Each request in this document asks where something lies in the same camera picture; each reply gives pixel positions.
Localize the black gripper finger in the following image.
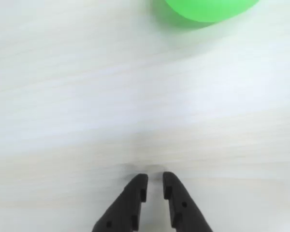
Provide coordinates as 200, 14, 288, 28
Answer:
91, 173, 149, 232
162, 171, 214, 232

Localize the green rubber duck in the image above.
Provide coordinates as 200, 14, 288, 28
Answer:
151, 0, 261, 30

